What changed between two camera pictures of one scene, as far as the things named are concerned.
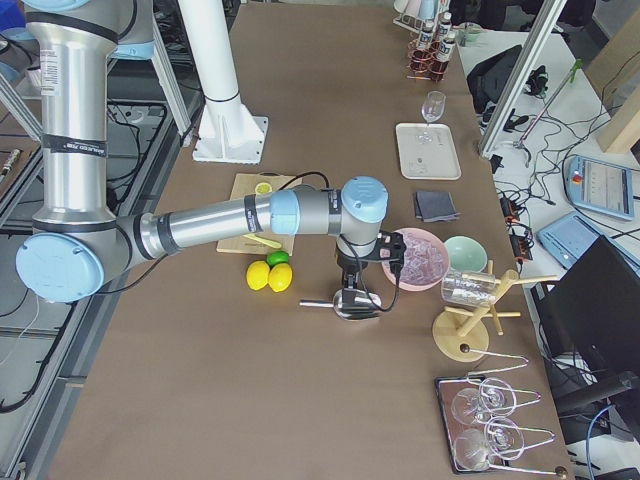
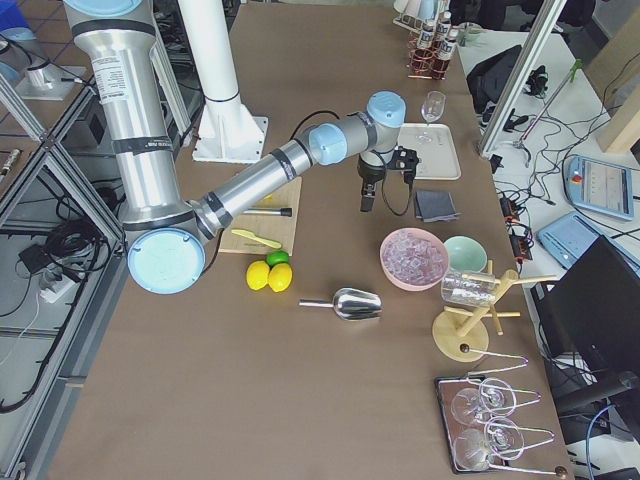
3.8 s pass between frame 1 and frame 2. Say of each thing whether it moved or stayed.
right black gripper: moved
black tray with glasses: stayed
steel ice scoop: stayed
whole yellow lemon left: stayed
